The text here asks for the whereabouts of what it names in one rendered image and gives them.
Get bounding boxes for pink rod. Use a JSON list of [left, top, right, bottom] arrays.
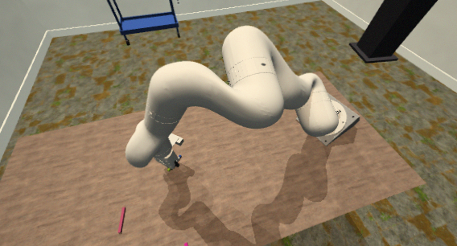
[[118, 207, 126, 233]]

